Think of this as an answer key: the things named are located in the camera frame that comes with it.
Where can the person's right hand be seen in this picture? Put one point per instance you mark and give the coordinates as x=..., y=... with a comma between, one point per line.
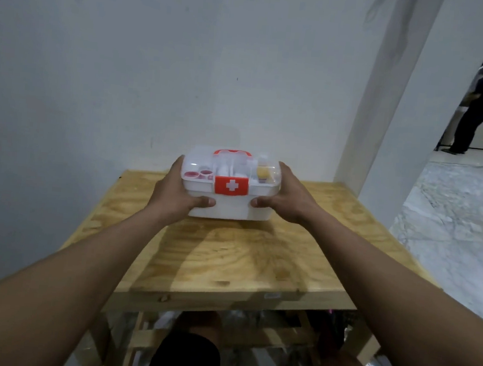
x=288, y=199

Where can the person's left hand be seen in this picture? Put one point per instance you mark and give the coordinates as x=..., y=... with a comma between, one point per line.
x=177, y=196

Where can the yellow bottle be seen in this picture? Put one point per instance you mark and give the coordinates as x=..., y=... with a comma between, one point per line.
x=264, y=173

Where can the white first aid box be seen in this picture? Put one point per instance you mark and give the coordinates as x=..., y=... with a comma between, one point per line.
x=231, y=207

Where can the person's left forearm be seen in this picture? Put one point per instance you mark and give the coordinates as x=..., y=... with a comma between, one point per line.
x=59, y=291

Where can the person's right forearm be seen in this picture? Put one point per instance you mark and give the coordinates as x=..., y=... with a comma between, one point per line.
x=403, y=308

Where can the person's left leg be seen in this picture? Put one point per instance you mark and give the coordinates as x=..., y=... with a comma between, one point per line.
x=202, y=322

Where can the person's black shorts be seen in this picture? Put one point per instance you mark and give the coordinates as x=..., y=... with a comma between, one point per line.
x=184, y=359

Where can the wooden table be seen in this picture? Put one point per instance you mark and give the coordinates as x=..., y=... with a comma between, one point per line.
x=238, y=265

